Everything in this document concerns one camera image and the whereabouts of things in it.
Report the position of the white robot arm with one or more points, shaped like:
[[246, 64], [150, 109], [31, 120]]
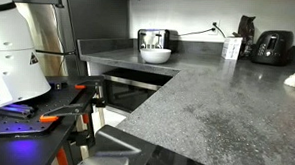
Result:
[[21, 77]]

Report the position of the white ceramic bowl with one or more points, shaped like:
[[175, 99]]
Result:
[[155, 56]]

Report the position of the black built-in oven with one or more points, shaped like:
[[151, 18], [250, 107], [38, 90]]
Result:
[[127, 89]]

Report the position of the silver black toaster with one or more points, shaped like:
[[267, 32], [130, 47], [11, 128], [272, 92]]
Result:
[[158, 39]]

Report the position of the orange black clamp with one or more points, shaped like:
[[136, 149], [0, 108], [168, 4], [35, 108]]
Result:
[[89, 93]]

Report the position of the white cardboard box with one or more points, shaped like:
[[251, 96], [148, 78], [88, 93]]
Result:
[[231, 48]]

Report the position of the black perforated mounting board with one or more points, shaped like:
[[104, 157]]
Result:
[[24, 117]]

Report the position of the black coffee maker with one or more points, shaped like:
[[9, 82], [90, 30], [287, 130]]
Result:
[[273, 47]]

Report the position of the white wall outlet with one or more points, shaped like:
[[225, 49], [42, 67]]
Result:
[[214, 26]]

